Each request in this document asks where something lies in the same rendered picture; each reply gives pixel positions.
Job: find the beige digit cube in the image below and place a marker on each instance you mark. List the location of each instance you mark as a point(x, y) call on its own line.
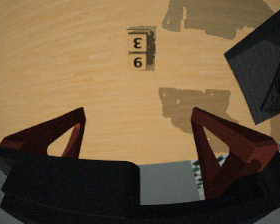
point(137, 42)
point(137, 60)

